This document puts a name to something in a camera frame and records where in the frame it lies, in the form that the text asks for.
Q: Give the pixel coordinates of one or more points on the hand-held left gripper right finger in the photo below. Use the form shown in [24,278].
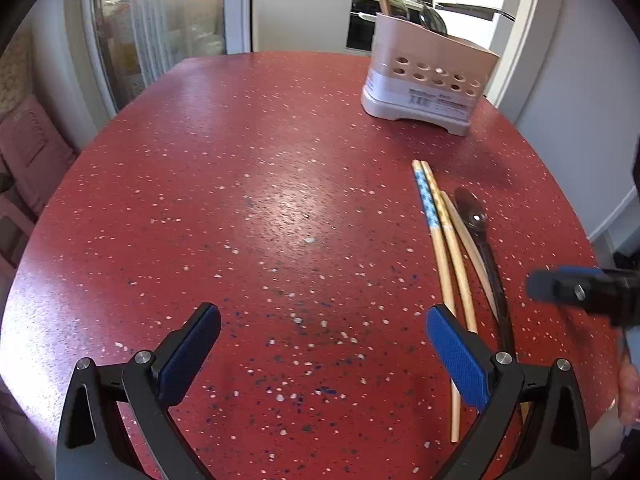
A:
[457,360]

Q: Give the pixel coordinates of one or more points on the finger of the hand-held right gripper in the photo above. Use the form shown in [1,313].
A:
[555,290]
[585,271]

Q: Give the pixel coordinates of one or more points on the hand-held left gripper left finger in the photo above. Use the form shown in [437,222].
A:
[192,355]

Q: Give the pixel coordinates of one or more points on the dark clear plastic spoon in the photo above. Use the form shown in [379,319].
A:
[472,210]
[432,20]
[402,10]

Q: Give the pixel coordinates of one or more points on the blue patterned wooden chopstick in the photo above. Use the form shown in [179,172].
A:
[430,210]

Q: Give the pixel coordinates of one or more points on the beige plastic utensil holder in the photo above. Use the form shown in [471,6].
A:
[425,60]

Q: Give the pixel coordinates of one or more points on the person's right hand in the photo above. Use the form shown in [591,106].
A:
[631,390]

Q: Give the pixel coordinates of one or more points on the stack of pink stools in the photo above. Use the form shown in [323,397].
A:
[35,160]

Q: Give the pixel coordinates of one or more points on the bag of yellow balls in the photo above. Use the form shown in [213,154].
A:
[15,75]

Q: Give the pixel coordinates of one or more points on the sliding glass door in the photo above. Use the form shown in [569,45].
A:
[165,20]

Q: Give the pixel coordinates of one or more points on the white kitchen counter cabinets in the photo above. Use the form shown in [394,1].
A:
[300,20]

